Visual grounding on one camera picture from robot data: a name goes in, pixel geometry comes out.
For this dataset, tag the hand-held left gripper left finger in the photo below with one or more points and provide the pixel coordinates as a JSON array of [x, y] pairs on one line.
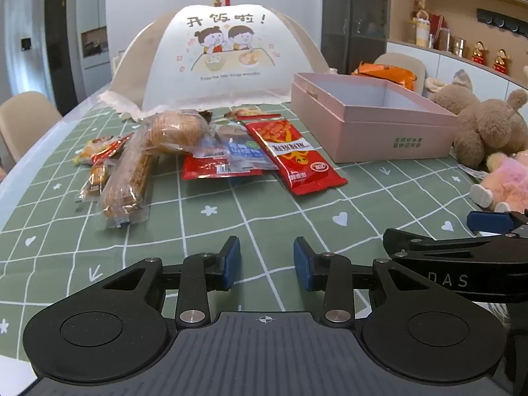
[[232, 262]]

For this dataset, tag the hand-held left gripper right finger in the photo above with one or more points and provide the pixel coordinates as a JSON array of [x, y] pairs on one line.
[[301, 266]]

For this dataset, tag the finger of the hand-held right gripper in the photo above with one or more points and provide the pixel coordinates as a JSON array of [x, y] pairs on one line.
[[412, 242], [486, 220]]

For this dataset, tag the wide red snack packet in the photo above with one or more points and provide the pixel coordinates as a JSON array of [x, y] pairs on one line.
[[198, 169]]

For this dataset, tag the blue snack packet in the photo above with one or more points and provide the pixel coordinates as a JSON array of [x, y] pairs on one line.
[[247, 156]]

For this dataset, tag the long red snack packet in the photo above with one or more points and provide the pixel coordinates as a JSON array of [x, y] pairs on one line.
[[288, 152]]

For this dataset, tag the pink cardboard box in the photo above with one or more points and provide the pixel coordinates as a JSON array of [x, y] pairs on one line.
[[371, 132]]

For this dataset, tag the long bread clear packet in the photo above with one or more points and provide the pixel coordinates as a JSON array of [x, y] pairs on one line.
[[128, 177]]

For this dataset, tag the round bread clear packet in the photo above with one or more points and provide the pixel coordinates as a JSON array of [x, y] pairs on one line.
[[173, 130]]

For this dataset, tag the thin orange snack bar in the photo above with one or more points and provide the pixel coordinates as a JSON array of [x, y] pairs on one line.
[[251, 113]]

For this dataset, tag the small brown cake packet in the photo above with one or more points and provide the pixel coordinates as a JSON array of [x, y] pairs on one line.
[[97, 177]]

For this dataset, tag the small orange red snack packet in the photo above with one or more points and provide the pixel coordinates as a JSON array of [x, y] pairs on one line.
[[103, 148]]

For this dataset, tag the pink plush toy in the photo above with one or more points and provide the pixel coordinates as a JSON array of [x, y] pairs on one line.
[[511, 181]]

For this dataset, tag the green checked tablecloth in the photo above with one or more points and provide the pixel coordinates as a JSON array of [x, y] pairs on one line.
[[206, 214]]

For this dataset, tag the brown teddy bear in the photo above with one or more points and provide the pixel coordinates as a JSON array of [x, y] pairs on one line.
[[482, 128]]

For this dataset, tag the beige plaid plush toy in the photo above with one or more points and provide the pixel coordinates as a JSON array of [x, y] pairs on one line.
[[447, 84]]

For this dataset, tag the white sideboard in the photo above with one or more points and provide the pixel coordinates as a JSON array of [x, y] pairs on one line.
[[474, 74]]

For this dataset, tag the red gold figurine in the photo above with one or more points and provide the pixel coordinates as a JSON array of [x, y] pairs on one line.
[[500, 62], [479, 53]]

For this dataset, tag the orange snack bag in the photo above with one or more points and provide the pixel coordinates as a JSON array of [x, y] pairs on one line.
[[387, 72]]

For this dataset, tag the beige dining chair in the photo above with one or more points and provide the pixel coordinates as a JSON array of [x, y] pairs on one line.
[[408, 66], [24, 119]]

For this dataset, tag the cartoon print mesh food cover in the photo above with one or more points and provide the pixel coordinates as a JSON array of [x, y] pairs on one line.
[[227, 82]]

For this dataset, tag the clear glass jar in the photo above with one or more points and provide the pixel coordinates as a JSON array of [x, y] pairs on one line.
[[444, 40]]

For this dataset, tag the red gift box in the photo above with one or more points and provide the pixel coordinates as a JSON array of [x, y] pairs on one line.
[[438, 24]]

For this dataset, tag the doll figurine on yellow can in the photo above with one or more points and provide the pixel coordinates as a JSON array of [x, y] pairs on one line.
[[421, 29]]

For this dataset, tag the dark glass cabinet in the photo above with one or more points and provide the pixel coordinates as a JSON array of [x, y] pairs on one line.
[[354, 16]]

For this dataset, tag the dark doorway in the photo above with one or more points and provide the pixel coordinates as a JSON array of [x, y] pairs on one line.
[[60, 49]]

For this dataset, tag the tall white cabinet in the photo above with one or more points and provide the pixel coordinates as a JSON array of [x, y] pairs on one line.
[[93, 8]]

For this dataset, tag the black hook rail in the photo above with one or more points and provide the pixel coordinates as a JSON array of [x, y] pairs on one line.
[[497, 19]]

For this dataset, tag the black wall switch panel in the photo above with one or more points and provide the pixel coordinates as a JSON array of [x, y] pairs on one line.
[[25, 44]]

